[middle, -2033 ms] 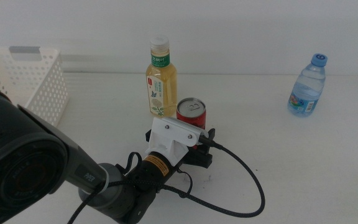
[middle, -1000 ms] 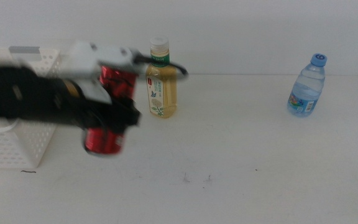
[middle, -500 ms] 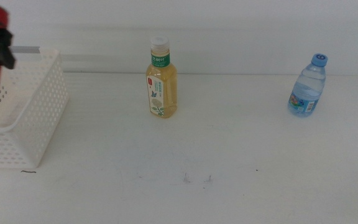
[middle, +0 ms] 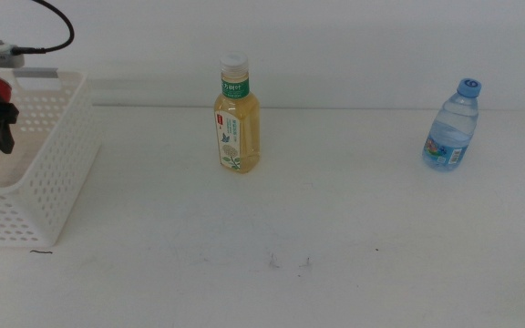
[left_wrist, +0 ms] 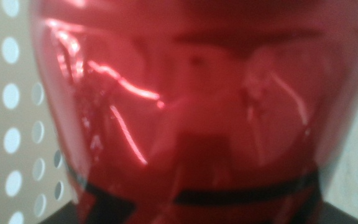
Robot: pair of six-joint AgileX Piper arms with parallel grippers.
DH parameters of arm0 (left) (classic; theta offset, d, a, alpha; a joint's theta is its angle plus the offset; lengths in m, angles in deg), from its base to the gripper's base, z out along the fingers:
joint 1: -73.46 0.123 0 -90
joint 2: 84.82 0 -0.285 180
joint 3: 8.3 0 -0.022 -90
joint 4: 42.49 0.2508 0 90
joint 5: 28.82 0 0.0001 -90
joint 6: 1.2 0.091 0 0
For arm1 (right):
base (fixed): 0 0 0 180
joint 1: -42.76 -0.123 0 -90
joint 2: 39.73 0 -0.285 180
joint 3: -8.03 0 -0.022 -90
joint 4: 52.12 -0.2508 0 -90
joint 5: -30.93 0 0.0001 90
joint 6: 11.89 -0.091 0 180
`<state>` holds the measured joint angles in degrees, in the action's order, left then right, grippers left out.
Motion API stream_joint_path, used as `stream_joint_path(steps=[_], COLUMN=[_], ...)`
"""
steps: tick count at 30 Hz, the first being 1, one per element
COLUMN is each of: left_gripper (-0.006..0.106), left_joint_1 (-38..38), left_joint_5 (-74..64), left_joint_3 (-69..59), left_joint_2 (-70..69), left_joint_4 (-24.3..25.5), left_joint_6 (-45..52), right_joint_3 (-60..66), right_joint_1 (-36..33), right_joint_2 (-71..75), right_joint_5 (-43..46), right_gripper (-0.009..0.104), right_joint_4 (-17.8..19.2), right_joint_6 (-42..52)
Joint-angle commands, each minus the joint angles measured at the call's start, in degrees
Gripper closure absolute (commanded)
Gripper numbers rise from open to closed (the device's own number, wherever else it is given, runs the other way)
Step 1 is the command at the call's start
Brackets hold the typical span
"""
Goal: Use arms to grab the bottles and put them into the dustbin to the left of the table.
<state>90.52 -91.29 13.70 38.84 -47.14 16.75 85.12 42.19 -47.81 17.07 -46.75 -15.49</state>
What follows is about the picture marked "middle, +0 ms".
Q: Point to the yellow tea bottle green label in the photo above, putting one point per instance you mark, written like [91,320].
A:
[239,132]

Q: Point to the small water bottle blue cap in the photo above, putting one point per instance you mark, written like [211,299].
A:
[451,132]

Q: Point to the white perforated plastic basket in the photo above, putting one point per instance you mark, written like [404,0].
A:
[62,182]

